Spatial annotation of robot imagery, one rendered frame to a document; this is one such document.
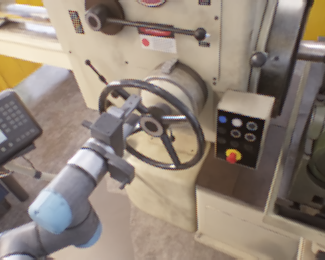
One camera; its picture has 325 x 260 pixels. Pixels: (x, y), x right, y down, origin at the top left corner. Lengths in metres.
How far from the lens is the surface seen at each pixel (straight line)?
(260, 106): 0.88
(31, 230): 0.65
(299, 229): 1.17
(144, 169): 1.68
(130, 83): 0.77
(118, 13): 0.96
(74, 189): 0.54
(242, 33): 0.84
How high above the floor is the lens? 1.91
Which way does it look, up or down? 45 degrees down
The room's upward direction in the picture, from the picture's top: 9 degrees counter-clockwise
